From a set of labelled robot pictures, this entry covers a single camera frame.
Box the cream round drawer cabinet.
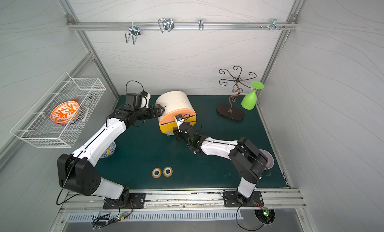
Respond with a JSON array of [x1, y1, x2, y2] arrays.
[[156, 91, 197, 126]]

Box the yellow drawer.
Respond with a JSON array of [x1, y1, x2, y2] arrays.
[[160, 121, 178, 136]]

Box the orange tape roll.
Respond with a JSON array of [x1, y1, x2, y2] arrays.
[[152, 168, 162, 179], [163, 167, 173, 178]]

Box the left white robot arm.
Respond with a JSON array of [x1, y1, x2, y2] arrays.
[[57, 91, 165, 200]]

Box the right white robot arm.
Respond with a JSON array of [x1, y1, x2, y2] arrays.
[[173, 122, 269, 204]]

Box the blue patterned cup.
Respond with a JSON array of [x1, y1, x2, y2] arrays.
[[101, 142, 116, 159]]

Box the brown metal cup stand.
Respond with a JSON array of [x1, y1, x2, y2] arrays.
[[217, 65, 257, 122]]

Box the green plastic goblet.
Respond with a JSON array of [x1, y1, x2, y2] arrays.
[[241, 81, 265, 110]]

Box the orange patterned plate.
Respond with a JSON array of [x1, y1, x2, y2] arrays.
[[50, 98, 82, 125]]

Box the metal hook left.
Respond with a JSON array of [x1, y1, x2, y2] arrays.
[[125, 23, 141, 45]]

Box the metal hook middle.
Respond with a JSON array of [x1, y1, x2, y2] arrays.
[[158, 18, 175, 33]]

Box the purple plate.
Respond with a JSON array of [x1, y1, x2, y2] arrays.
[[260, 150, 275, 170]]

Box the metal hook small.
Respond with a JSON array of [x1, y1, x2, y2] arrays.
[[198, 18, 204, 31]]

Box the metal hook right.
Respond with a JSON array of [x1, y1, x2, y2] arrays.
[[260, 19, 287, 31]]

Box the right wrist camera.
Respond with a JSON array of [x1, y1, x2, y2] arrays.
[[175, 114, 184, 122]]

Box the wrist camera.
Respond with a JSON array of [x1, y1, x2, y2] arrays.
[[175, 114, 184, 122], [140, 91, 151, 108]]

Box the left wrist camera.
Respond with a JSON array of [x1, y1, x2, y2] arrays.
[[140, 91, 151, 108]]

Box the white wire basket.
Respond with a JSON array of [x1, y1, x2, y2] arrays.
[[10, 72, 106, 149]]

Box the aluminium top rail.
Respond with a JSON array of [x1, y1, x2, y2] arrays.
[[67, 20, 299, 31]]

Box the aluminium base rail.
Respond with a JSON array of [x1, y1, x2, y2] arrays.
[[59, 188, 307, 215]]

